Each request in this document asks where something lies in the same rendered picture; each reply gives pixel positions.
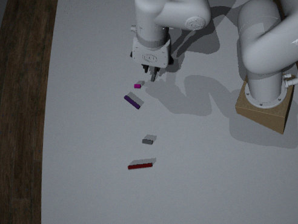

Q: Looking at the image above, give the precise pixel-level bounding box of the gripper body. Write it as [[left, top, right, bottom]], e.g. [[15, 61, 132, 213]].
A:
[[132, 34, 171, 68]]

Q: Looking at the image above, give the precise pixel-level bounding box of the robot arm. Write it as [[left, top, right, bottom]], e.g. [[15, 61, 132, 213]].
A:
[[131, 0, 298, 108]]

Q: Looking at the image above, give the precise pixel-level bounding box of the purple rod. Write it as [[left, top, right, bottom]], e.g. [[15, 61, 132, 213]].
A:
[[124, 95, 140, 109]]

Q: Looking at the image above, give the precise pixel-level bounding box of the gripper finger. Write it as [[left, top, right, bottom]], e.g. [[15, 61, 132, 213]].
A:
[[154, 55, 174, 75], [141, 64, 149, 73]]

